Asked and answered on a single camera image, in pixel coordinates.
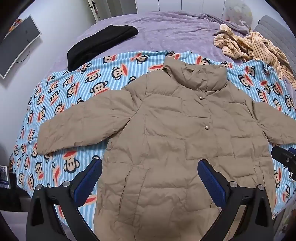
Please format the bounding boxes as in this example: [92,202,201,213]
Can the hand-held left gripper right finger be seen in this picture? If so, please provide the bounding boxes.
[198,159,274,241]

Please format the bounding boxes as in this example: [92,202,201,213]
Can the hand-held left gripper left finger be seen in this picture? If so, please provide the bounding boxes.
[25,159,103,241]

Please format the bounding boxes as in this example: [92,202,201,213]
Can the beige puffer jacket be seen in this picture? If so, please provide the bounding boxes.
[37,57,296,241]

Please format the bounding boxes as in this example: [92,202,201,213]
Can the dark cloth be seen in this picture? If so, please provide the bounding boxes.
[0,185,30,212]

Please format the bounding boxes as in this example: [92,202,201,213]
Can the blue book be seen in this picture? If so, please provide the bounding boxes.
[0,165,11,189]

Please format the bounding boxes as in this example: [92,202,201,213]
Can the monkey print striped blanket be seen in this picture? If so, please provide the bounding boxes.
[10,51,296,223]

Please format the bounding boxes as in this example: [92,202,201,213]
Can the yellow striped fleece garment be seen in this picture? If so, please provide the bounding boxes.
[213,24,296,90]

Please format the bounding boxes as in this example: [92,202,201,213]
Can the grey padded headboard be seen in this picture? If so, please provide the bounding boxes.
[254,15,295,56]

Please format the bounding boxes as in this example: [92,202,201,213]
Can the black folded garment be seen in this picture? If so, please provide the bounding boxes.
[67,24,139,72]

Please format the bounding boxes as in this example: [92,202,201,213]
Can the covered standing fan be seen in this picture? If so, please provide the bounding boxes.
[225,0,252,27]

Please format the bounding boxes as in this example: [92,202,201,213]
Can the purple bed sheet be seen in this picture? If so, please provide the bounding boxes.
[67,10,296,81]

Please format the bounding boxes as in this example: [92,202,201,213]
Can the white door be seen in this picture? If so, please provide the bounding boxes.
[88,0,139,24]

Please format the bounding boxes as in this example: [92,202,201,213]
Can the orange plush decorations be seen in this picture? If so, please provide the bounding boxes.
[8,17,23,33]

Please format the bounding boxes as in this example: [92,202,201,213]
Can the white wardrobe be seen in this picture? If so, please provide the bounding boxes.
[139,0,227,15]

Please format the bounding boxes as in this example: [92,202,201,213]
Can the black television cable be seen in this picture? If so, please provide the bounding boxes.
[14,45,31,63]

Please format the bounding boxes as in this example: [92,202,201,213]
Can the white framed wall television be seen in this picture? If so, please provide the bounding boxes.
[0,15,42,80]

